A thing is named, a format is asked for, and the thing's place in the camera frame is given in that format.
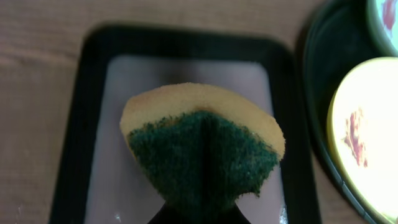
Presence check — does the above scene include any round black tray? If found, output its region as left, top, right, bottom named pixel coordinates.
left=302, top=1, right=397, bottom=223

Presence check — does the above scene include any green yellow sponge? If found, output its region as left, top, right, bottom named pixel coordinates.
left=120, top=83, right=285, bottom=223

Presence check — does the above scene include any mint green plate top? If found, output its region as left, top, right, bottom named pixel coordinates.
left=366, top=0, right=397, bottom=57

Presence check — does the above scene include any black rectangular tray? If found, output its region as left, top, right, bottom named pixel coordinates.
left=49, top=24, right=322, bottom=224

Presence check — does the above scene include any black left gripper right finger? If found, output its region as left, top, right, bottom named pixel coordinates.
left=228, top=205, right=251, bottom=224

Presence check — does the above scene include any yellow plate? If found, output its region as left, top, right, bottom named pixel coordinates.
left=326, top=57, right=397, bottom=223

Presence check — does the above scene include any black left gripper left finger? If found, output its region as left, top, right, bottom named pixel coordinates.
left=147, top=204, right=174, bottom=224

